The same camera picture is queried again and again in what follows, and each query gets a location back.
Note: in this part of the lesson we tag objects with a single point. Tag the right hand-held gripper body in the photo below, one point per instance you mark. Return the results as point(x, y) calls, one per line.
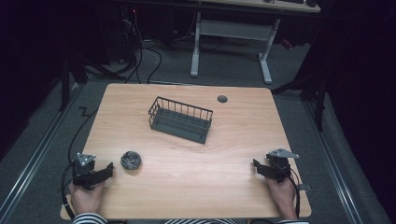
point(279, 163)

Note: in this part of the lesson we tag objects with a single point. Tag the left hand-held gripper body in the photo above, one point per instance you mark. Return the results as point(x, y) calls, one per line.
point(83, 169)

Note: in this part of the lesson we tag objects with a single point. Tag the person's left hand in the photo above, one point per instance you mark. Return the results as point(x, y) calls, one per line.
point(85, 199)

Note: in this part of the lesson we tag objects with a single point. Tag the person's right hand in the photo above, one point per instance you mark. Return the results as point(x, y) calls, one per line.
point(282, 197)

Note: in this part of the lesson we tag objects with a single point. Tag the steel wool scrubber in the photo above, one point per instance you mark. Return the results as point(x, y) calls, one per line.
point(130, 160)

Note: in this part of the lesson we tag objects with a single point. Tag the striped left sleeve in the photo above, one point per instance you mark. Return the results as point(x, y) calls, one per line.
point(89, 218)

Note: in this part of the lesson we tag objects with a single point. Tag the striped sleeve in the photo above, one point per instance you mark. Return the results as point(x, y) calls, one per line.
point(292, 222)
point(89, 218)

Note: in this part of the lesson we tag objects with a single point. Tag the striped right sleeve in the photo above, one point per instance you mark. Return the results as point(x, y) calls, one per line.
point(292, 222)

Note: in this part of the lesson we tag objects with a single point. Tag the black metal stand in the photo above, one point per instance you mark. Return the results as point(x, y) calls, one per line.
point(65, 84)
point(319, 102)

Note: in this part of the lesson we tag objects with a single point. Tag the grey table grommet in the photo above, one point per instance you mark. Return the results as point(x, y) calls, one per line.
point(222, 99)

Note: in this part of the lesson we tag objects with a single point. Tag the striped shirt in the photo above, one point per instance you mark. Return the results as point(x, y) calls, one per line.
point(199, 221)

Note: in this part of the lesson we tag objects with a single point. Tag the dark computer tower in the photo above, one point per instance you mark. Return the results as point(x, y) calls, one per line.
point(113, 34)

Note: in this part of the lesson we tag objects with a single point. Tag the black keyboard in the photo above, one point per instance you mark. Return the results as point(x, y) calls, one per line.
point(291, 1)

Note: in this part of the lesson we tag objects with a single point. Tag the black computer mouse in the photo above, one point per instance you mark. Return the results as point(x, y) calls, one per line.
point(311, 3)

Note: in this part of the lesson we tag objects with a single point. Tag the grey table edge bracket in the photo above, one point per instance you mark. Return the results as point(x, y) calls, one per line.
point(304, 187)

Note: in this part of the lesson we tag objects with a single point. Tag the metal floor rail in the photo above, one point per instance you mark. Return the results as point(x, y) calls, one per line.
point(37, 155)
point(334, 168)

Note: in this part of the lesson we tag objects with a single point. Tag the white frame desk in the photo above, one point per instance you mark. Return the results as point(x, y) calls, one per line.
point(236, 30)

